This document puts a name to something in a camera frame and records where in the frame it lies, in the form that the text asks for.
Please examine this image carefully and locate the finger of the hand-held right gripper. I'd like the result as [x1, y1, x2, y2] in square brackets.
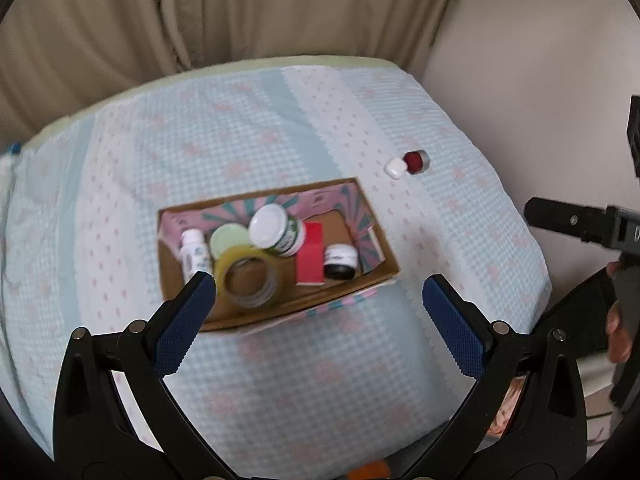
[626, 94, 640, 177]
[524, 197, 610, 247]

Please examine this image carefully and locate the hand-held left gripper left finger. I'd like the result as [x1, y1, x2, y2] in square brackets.
[52, 271, 221, 466]

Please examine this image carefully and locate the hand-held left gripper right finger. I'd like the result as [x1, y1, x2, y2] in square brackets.
[420, 274, 588, 466]

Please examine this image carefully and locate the small white bottle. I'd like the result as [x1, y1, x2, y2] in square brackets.
[180, 229, 212, 286]

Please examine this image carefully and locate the yellow tape roll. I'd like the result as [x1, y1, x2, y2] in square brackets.
[213, 245, 284, 312]

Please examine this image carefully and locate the round pale green lid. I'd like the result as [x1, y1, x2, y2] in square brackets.
[209, 225, 251, 261]

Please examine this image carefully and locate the pink patterned cardboard box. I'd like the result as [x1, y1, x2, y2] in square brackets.
[157, 176, 401, 334]

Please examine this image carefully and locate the white-lidded green jar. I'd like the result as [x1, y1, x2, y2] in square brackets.
[248, 204, 307, 257]

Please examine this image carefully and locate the small black jar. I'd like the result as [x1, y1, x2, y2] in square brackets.
[322, 243, 360, 281]

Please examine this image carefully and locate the red box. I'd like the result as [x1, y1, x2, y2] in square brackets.
[295, 221, 326, 286]

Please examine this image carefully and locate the person's right hand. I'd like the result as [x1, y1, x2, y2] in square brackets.
[605, 260, 634, 364]

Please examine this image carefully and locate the white furniture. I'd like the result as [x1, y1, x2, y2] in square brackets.
[577, 352, 618, 448]

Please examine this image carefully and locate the small red silver jar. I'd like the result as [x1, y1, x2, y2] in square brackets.
[403, 149, 431, 175]

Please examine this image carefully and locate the blue pink checked bed sheet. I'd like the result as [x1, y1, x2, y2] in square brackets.
[0, 57, 554, 478]

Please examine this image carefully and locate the pale green mattress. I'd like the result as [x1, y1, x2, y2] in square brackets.
[22, 54, 403, 153]

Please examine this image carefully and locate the beige curtain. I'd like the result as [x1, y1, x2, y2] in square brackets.
[0, 0, 468, 153]

